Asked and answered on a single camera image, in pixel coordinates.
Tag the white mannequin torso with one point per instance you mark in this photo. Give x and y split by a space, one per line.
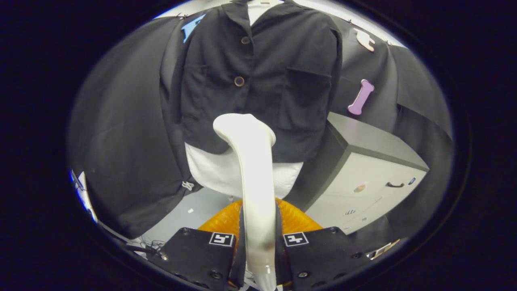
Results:
214 169

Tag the small cardboard piece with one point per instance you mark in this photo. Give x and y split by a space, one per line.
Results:
381 248

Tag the grey cabinet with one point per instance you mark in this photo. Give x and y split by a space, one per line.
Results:
363 137

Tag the black backdrop cloth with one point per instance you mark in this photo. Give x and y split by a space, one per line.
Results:
129 121

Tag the black jacket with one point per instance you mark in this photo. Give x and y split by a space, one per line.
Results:
274 81

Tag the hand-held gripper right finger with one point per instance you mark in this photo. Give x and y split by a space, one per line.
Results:
319 258

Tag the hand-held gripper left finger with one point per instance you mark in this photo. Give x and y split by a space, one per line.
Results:
202 258

